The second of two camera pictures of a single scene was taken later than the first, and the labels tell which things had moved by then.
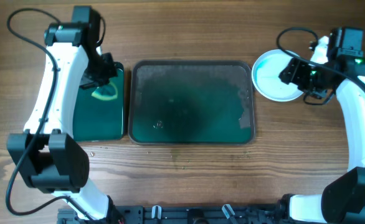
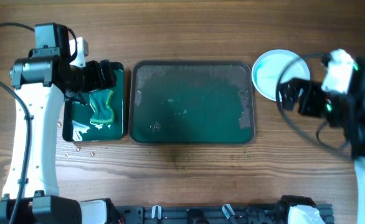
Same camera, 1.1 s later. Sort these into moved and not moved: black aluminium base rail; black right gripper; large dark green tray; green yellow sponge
Moved: green yellow sponge; black right gripper
Not moved: black aluminium base rail; large dark green tray
